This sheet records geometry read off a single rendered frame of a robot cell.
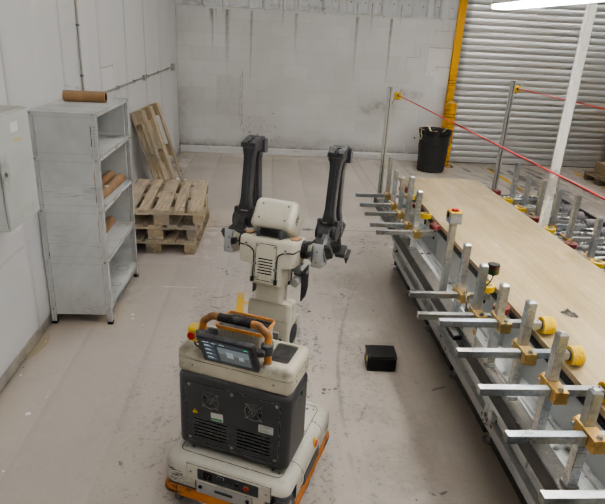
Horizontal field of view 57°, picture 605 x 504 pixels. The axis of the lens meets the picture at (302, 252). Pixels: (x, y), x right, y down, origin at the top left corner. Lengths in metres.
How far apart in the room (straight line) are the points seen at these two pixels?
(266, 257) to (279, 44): 7.81
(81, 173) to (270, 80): 6.49
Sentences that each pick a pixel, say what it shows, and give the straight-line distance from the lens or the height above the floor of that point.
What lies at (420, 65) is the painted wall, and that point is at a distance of 10.46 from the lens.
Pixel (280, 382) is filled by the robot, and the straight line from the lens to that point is 2.36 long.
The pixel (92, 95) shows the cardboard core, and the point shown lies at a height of 1.60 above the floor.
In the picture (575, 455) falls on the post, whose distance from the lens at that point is 2.17.
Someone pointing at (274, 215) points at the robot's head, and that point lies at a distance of 2.52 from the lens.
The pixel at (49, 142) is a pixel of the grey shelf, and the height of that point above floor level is 1.35.
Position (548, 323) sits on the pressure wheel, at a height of 0.97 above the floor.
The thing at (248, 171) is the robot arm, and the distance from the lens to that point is 2.72.
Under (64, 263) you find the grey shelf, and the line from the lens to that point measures 4.32.
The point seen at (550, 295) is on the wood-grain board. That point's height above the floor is 0.90.
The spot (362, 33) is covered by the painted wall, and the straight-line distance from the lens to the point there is 10.23.
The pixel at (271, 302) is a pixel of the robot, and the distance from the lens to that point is 2.66.
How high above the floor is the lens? 2.11
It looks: 22 degrees down
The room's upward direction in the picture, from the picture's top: 3 degrees clockwise
